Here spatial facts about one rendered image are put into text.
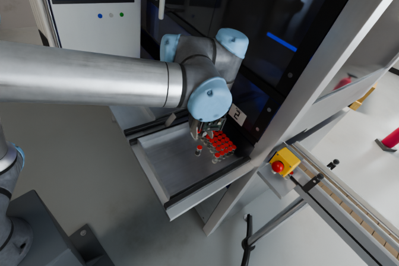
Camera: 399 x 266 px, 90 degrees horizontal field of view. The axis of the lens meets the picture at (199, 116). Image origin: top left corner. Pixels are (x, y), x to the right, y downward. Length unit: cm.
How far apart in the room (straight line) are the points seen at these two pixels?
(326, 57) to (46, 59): 58
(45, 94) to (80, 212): 144
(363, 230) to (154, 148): 78
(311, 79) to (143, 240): 137
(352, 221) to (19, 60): 95
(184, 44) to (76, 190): 152
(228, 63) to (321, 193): 63
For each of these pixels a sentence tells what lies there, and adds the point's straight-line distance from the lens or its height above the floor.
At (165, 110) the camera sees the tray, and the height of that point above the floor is 88.
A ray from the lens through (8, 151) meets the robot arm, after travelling 71.
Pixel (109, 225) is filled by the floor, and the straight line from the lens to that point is 163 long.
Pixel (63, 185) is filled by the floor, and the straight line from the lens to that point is 183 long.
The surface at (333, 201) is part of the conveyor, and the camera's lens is 93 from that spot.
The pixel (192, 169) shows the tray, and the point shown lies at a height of 88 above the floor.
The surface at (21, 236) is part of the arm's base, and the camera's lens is 79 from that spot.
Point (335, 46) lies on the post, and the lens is 62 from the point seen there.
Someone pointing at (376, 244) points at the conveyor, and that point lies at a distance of 95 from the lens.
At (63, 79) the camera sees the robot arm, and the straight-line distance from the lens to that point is 30.
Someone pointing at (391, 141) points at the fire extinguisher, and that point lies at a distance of 351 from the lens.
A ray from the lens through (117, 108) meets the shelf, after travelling 98.
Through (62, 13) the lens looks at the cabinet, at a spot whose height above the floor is 113.
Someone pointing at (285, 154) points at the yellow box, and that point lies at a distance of 78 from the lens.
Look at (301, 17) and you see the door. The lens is 67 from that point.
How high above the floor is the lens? 154
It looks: 42 degrees down
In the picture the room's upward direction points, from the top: 16 degrees clockwise
